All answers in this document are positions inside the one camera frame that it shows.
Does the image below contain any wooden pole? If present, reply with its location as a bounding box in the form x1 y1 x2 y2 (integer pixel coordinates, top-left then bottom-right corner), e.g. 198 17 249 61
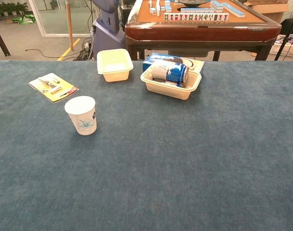
66 0 74 51

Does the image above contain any brown mahjong table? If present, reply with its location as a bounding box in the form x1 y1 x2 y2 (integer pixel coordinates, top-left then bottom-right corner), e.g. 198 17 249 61
124 0 282 61

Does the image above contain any black slanted table leg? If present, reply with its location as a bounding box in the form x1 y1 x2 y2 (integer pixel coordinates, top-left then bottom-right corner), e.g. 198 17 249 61
0 20 11 57

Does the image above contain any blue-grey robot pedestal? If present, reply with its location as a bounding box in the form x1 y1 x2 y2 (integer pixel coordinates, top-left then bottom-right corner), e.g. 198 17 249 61
91 0 127 61

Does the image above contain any empty cream plastic tray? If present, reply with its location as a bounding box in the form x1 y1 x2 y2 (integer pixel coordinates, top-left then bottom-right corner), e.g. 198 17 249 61
96 48 134 83

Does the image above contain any standing mahjong tile row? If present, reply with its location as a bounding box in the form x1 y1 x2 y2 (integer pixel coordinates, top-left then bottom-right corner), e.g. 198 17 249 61
163 13 229 21

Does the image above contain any cardboard box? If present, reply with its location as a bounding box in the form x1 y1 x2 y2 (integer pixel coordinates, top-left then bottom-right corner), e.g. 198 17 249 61
244 0 290 24

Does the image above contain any white plastic basket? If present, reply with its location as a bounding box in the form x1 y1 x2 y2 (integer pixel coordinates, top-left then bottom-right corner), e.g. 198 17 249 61
269 39 293 58

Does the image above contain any row of potted plants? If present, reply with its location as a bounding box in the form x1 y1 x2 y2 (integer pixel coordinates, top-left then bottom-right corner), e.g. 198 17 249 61
0 1 29 17

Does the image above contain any black tripod stand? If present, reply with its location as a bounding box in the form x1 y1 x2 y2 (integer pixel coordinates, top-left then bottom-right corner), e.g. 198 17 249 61
274 9 293 61

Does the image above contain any green bag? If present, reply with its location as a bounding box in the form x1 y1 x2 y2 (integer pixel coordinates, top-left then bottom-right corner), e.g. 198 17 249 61
12 14 37 25

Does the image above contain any white paper cup blue flower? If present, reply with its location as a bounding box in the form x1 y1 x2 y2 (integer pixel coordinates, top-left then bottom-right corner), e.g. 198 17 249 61
64 95 98 136

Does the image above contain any cream plastic tray with cookies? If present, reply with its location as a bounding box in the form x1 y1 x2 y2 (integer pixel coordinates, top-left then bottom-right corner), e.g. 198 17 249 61
140 64 202 101

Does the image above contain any blue cookie roll pack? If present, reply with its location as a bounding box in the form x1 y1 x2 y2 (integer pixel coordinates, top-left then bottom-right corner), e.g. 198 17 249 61
150 60 190 85

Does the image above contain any blue felt table mat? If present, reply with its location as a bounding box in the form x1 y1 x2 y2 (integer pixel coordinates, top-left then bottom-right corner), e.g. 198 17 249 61
0 60 293 231

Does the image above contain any blue cookie box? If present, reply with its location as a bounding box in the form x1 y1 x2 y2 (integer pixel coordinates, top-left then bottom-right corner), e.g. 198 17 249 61
142 52 205 77

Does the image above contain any razor blister pack yellow card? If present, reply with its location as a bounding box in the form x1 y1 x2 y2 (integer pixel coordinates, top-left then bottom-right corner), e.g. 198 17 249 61
27 72 79 103

